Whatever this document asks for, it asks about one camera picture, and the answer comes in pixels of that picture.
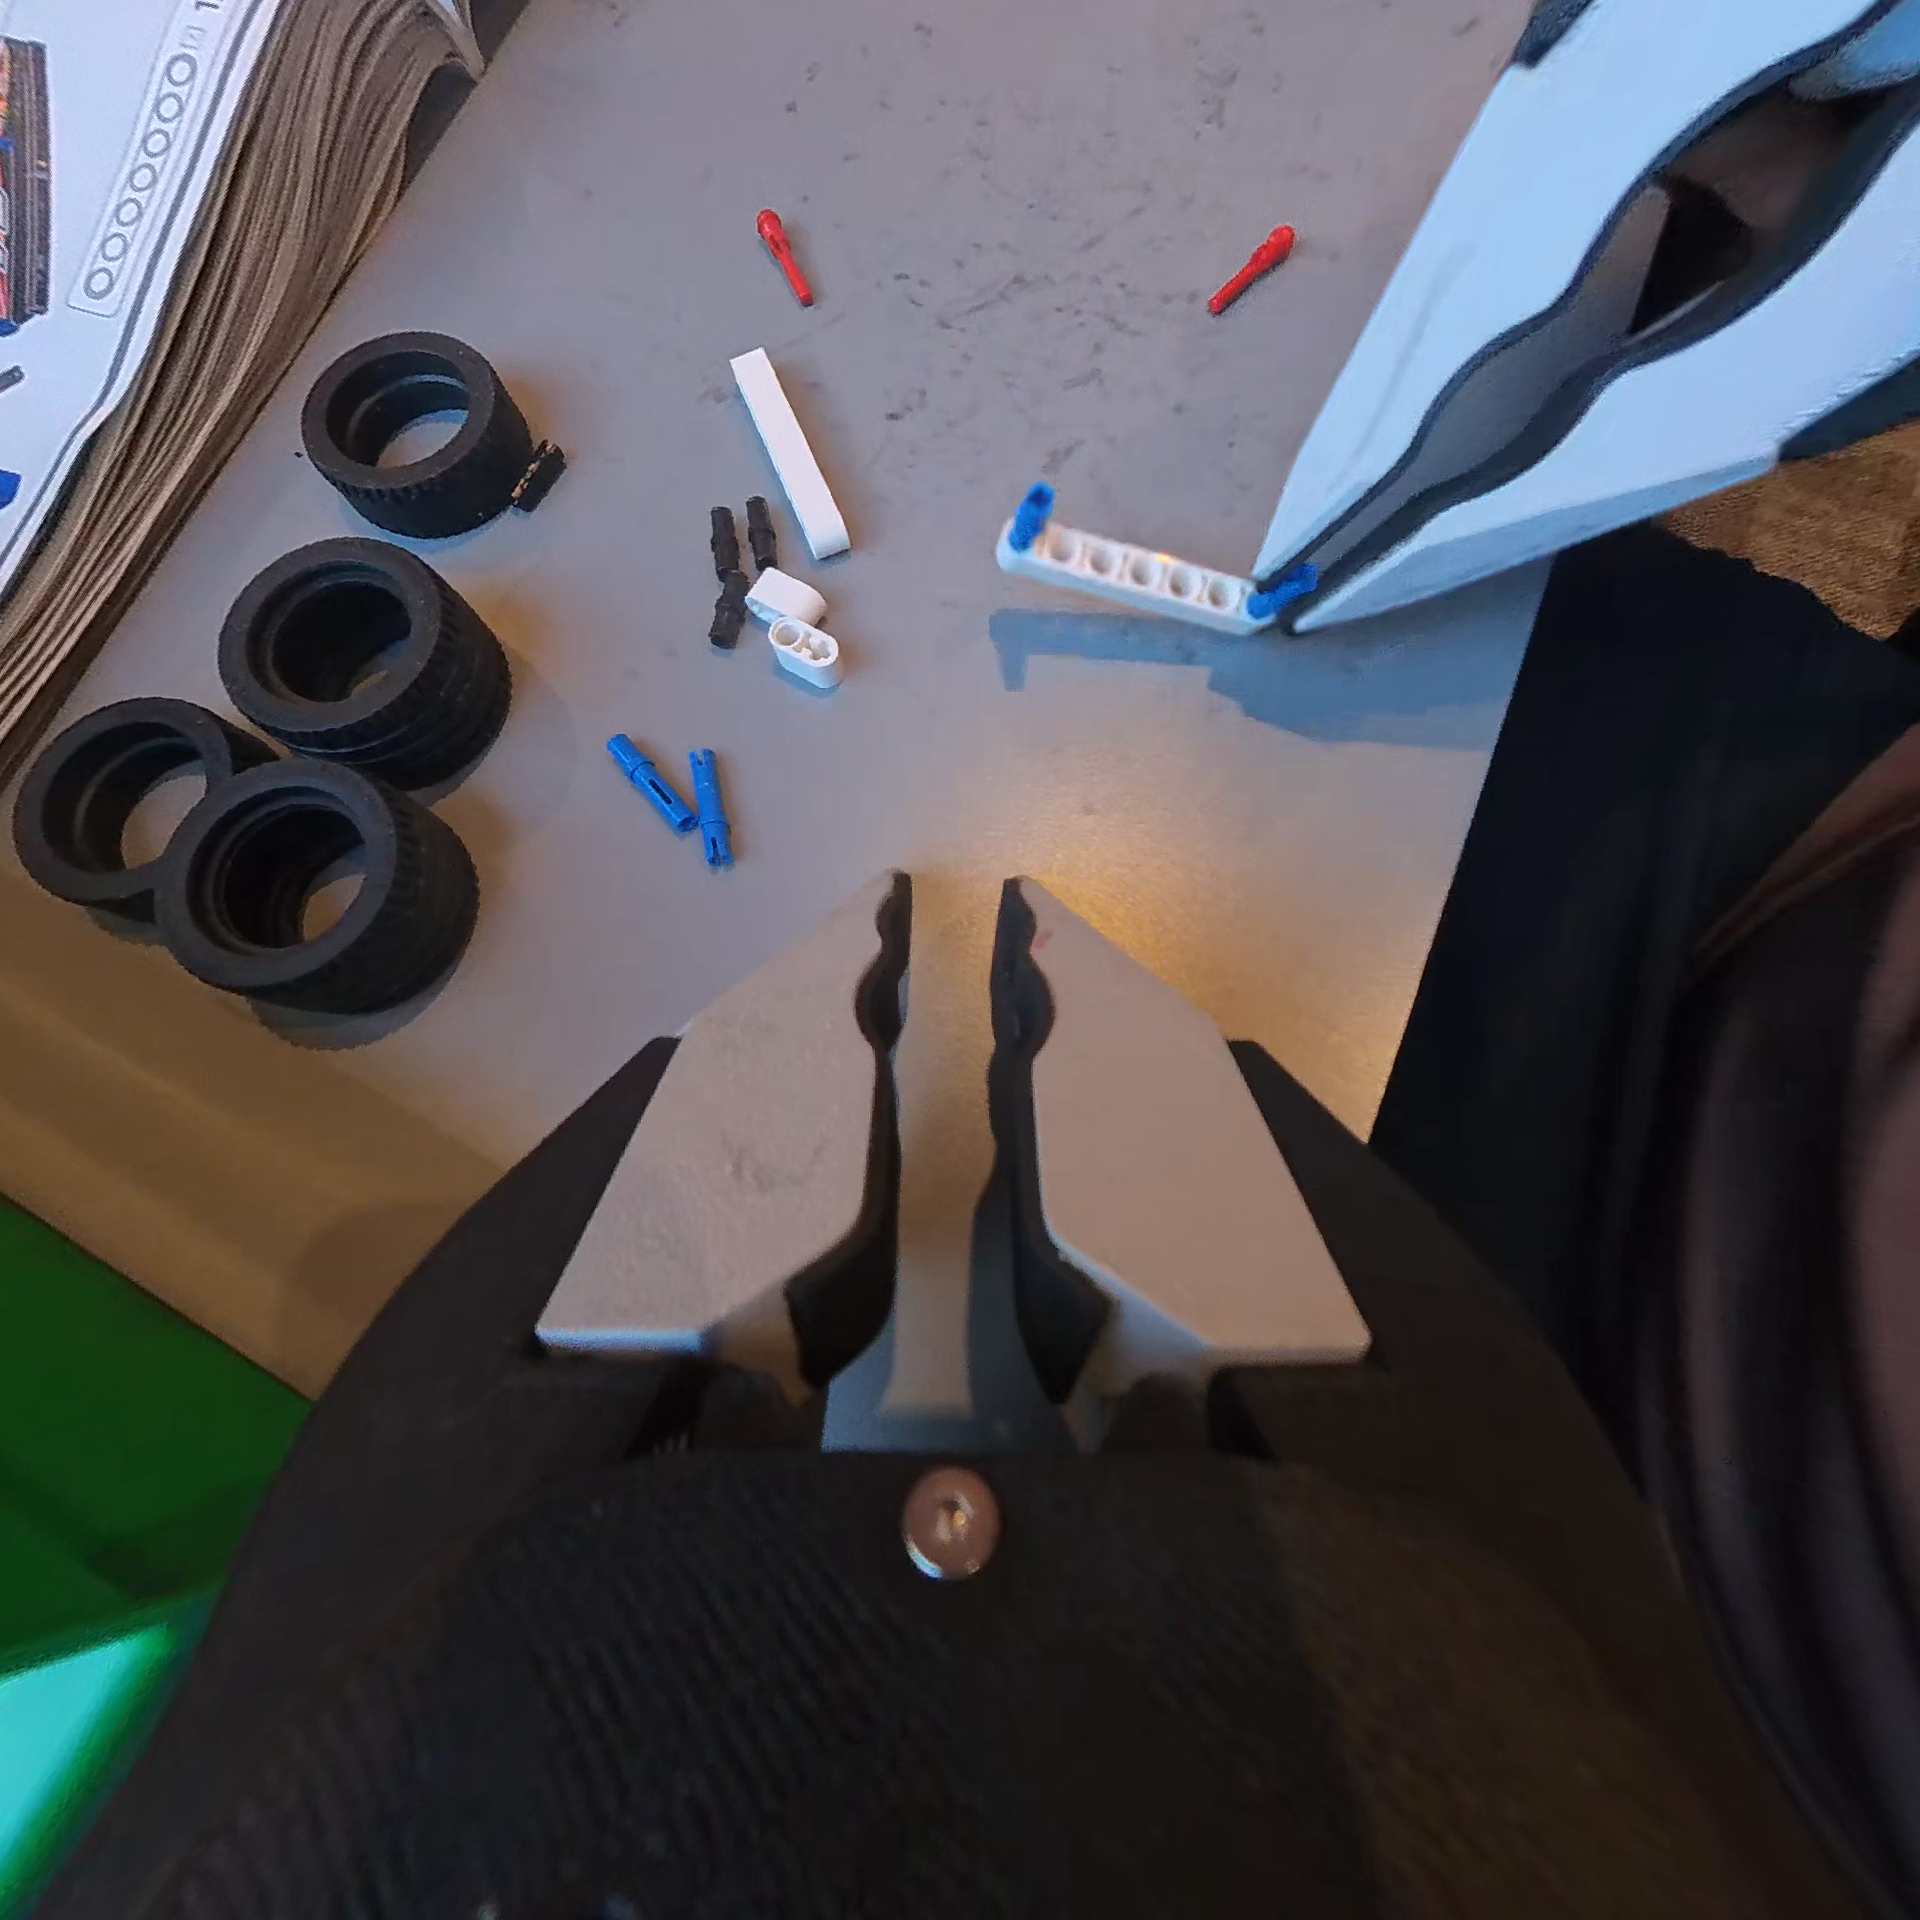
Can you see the person's dark clothing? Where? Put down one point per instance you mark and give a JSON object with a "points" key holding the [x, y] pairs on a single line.
{"points": [[1651, 1201]]}

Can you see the green plastic bin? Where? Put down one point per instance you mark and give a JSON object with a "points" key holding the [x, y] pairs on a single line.
{"points": [[119, 1424]]}

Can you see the small white toy brick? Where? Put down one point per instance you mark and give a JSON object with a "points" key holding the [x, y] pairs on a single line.
{"points": [[822, 668]]}

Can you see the white toy beam with holes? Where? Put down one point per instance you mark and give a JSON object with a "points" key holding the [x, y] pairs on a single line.
{"points": [[1142, 580]]}

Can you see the toy car instruction booklet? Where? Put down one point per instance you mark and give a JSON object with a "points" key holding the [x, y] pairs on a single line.
{"points": [[224, 225]]}

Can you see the small blue toy pin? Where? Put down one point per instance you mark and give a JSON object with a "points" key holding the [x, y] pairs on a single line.
{"points": [[649, 780], [1275, 594], [1031, 513], [711, 808]]}

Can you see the small white toy piece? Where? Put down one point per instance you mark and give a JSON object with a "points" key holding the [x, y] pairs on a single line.
{"points": [[787, 593]]}

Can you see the small black toy pin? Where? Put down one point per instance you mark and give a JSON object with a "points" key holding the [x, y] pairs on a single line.
{"points": [[761, 533], [730, 609], [539, 473], [726, 541]]}

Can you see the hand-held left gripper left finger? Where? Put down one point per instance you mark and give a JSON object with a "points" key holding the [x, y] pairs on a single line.
{"points": [[704, 1201]]}

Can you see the thin white toy beam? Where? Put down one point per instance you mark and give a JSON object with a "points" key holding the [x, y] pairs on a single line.
{"points": [[792, 450]]}

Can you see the black toy tire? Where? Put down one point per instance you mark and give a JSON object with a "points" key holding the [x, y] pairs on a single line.
{"points": [[434, 914], [465, 705], [450, 504], [38, 820]]}

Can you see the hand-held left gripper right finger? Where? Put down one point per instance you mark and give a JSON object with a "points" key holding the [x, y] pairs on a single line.
{"points": [[1201, 1201]]}

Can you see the small red toy pin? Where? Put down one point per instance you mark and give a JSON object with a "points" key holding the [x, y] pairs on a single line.
{"points": [[785, 258], [1252, 270]]}

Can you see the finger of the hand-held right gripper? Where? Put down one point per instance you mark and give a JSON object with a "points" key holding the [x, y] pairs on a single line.
{"points": [[1575, 495], [1499, 225]]}

